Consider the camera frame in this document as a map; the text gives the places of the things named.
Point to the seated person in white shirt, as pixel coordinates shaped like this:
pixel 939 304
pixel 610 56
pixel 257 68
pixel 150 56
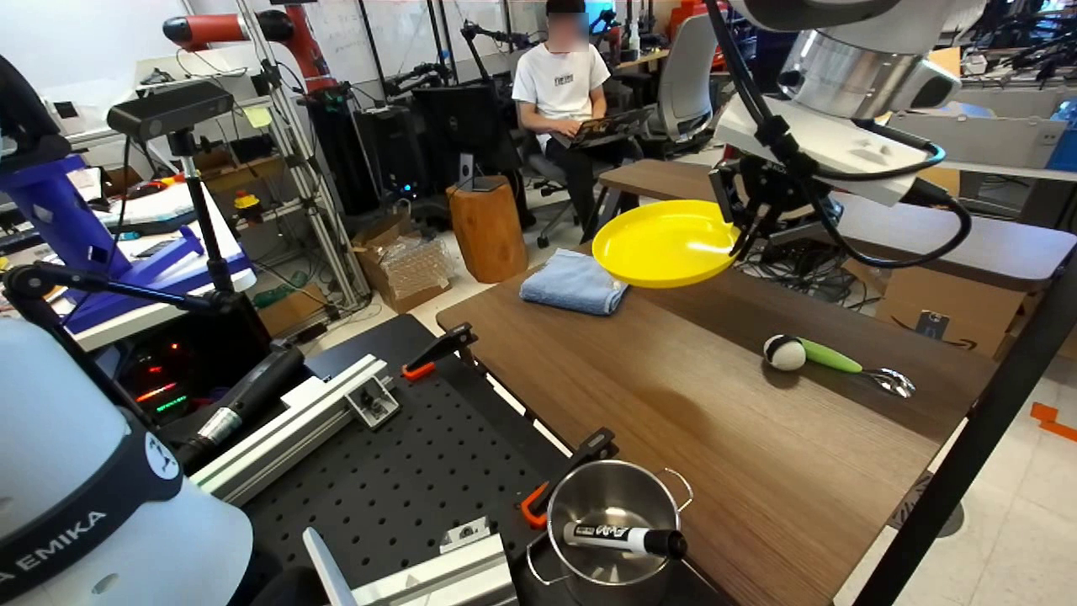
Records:
pixel 560 78

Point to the yellow plastic plate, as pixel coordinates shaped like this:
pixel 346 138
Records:
pixel 661 240

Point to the black perforated breadboard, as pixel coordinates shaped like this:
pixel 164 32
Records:
pixel 425 472

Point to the open cardboard box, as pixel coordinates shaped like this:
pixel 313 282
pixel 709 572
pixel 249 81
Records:
pixel 406 270

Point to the black box on stand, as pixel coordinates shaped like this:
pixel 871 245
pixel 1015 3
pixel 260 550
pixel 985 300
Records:
pixel 169 110

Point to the black and white marker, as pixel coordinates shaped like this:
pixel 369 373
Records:
pixel 658 544

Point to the metal shelf rack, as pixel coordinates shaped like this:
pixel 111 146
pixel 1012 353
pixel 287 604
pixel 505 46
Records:
pixel 316 191

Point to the grey office chair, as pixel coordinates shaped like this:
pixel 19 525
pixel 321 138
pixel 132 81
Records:
pixel 689 78

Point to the short aluminium rail bracket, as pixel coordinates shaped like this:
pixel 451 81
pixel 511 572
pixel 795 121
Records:
pixel 450 576

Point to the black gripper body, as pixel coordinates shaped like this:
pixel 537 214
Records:
pixel 744 185

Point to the small black white disc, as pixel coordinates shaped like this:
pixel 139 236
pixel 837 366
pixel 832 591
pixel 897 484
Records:
pixel 784 353

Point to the black equipment cabinet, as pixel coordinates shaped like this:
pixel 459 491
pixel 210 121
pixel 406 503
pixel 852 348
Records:
pixel 365 154

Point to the steel cooking pot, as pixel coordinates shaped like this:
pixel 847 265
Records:
pixel 608 500

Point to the long aluminium rail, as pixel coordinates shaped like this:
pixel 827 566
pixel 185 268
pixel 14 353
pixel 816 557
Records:
pixel 290 432

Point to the light blue folded cloth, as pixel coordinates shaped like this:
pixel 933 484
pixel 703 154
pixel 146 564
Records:
pixel 573 283

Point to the blue and white machine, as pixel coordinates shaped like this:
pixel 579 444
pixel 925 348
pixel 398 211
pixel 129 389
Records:
pixel 56 223

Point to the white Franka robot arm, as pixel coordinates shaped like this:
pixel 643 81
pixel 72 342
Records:
pixel 864 68

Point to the red robot arm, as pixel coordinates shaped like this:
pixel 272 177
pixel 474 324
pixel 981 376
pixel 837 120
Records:
pixel 212 29

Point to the flat brown cardboard box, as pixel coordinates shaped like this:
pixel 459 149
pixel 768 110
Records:
pixel 952 306

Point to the long wooden bench table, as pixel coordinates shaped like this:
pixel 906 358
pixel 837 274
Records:
pixel 649 177

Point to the white table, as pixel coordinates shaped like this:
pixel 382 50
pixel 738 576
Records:
pixel 987 240

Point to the black computer tower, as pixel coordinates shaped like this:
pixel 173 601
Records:
pixel 456 137

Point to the black cylindrical tool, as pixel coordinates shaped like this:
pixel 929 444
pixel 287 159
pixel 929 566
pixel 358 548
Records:
pixel 247 392

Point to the orange and black clamp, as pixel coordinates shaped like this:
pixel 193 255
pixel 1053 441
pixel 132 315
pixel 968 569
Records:
pixel 537 506
pixel 422 367

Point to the black controller with lights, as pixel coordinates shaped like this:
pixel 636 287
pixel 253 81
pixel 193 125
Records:
pixel 169 389

